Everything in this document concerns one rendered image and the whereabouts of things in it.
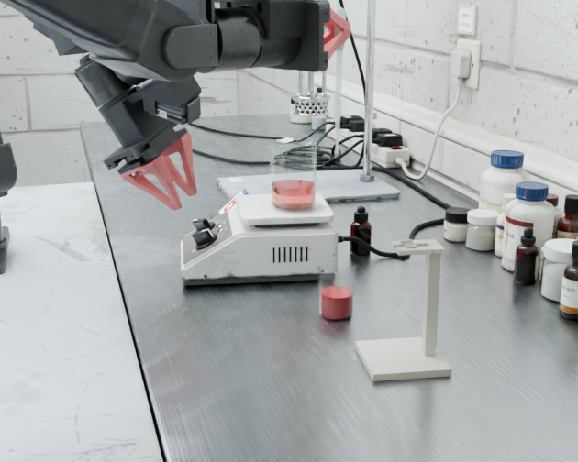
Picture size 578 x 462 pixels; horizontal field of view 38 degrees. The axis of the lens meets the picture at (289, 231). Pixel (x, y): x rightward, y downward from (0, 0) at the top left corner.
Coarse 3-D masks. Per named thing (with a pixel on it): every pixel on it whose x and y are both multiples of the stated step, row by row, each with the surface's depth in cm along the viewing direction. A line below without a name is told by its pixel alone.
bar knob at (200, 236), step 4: (208, 228) 108; (196, 232) 110; (200, 232) 109; (204, 232) 108; (208, 232) 108; (192, 236) 110; (196, 236) 109; (200, 236) 109; (204, 236) 108; (208, 236) 108; (212, 236) 108; (216, 236) 109; (196, 240) 110; (200, 240) 109; (204, 240) 109; (208, 240) 108; (212, 240) 108; (196, 244) 110; (200, 244) 109; (204, 244) 108; (208, 244) 108; (196, 248) 109; (200, 248) 108
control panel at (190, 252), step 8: (224, 216) 116; (216, 224) 115; (224, 224) 113; (192, 232) 118; (216, 232) 111; (224, 232) 110; (184, 240) 116; (192, 240) 114; (216, 240) 108; (224, 240) 107; (184, 248) 113; (192, 248) 111; (208, 248) 107; (184, 256) 110; (192, 256) 108
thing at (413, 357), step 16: (400, 240) 84; (416, 240) 85; (432, 240) 85; (432, 256) 83; (432, 272) 84; (432, 288) 84; (432, 304) 85; (432, 320) 85; (432, 336) 86; (368, 352) 87; (384, 352) 87; (400, 352) 87; (416, 352) 87; (432, 352) 87; (368, 368) 84; (384, 368) 84; (400, 368) 84; (416, 368) 84; (432, 368) 84; (448, 368) 84
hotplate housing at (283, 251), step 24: (240, 240) 106; (264, 240) 107; (288, 240) 107; (312, 240) 107; (336, 240) 108; (192, 264) 107; (216, 264) 107; (240, 264) 107; (264, 264) 107; (288, 264) 108; (312, 264) 108
